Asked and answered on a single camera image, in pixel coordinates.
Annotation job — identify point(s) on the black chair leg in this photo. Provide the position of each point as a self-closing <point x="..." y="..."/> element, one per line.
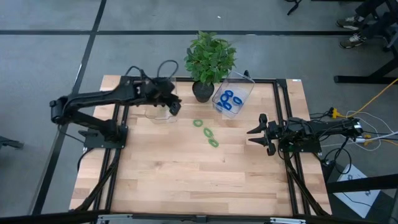
<point x="9" y="142"/>

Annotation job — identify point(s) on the white power strip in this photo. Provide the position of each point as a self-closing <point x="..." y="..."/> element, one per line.
<point x="360" y="139"/>

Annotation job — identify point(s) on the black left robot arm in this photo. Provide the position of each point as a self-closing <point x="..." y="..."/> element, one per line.
<point x="93" y="96"/>

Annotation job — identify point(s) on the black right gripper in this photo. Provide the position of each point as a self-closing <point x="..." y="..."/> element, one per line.
<point x="280" y="133"/>

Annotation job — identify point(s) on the black aluminium rig frame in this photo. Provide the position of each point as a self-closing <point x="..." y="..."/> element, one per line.
<point x="264" y="80"/>

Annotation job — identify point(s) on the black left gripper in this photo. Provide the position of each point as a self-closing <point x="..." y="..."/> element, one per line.
<point x="155" y="90"/>

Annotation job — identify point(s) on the black chair base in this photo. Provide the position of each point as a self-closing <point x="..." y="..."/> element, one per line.
<point x="293" y="7"/>

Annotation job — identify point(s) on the person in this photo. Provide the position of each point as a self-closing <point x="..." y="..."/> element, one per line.
<point x="349" y="22"/>

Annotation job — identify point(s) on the white cardboard box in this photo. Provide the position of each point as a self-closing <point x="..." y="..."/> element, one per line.
<point x="357" y="199"/>

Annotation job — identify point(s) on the green potted plant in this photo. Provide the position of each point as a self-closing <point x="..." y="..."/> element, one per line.
<point x="210" y="59"/>

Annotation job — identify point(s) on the clear plastic container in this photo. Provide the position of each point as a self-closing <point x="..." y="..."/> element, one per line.
<point x="245" y="87"/>
<point x="155" y="116"/>

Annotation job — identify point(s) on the black desk frame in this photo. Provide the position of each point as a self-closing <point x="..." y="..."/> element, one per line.
<point x="357" y="79"/>

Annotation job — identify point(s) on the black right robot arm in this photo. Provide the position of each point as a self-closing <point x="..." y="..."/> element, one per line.
<point x="326" y="127"/>

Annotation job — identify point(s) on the black metal beam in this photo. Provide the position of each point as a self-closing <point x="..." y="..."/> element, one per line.
<point x="360" y="183"/>

